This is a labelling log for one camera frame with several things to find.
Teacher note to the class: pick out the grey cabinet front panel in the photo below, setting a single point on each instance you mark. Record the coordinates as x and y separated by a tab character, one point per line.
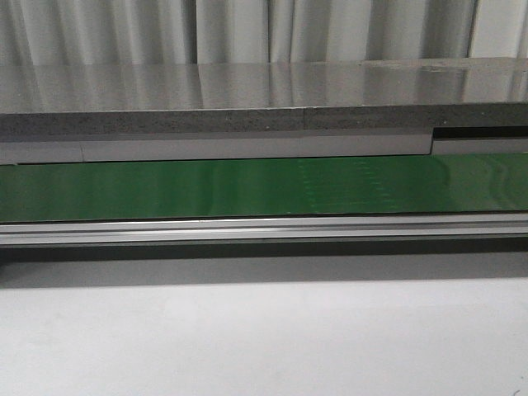
263	144

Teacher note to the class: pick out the green conveyor belt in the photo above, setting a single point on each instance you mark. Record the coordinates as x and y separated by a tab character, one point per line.
264	187

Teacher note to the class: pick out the white pleated curtain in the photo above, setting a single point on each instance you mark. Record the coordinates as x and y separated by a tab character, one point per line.
213	32

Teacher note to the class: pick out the grey stone countertop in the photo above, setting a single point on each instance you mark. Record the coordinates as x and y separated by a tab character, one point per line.
108	99

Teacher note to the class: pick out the aluminium conveyor side rail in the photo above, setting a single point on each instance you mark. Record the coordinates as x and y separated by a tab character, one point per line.
35	234

